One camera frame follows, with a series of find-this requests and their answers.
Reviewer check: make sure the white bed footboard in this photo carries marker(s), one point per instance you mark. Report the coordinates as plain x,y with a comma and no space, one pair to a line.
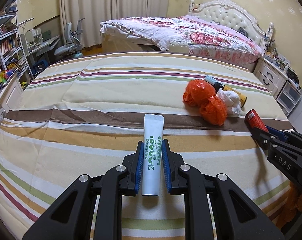
9,95

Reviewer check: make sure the white tufted headboard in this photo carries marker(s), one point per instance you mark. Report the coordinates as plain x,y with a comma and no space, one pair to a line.
229,14

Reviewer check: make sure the orange paper packaging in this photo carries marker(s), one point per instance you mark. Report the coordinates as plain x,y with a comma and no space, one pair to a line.
291,207

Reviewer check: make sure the grey desk chair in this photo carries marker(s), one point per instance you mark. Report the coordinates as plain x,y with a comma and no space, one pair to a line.
73,47

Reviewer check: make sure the white green tube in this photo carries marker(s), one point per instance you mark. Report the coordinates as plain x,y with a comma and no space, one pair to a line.
153,133

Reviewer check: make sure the red cylindrical can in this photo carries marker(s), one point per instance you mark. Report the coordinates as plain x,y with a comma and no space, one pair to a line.
253,120

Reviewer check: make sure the plastic drawer unit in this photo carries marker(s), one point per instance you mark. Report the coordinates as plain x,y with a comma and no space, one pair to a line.
288,97

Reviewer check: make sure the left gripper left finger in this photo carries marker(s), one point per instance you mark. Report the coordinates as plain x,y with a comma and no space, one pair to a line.
91,208

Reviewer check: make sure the beige curtains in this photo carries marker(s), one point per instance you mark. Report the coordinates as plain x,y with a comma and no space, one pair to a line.
93,12

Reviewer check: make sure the white bookshelf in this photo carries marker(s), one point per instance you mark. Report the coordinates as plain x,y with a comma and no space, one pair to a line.
12,54

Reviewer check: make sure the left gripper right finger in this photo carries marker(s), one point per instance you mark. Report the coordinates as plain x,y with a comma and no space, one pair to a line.
215,207

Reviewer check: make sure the grey study desk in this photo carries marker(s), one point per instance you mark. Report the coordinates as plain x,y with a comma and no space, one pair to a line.
34,46

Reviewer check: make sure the floral quilt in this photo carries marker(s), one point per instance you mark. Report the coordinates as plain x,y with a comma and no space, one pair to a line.
185,34

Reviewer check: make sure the striped bed sheet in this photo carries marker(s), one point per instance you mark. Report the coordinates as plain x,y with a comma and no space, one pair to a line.
84,116

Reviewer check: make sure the white nightstand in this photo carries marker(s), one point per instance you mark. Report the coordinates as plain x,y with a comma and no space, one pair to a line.
271,76

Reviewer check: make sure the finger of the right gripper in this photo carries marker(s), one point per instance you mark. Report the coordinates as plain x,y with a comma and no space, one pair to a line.
264,138
281,135

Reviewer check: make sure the orange plastic bag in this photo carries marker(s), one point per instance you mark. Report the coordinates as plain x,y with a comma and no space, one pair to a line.
197,92

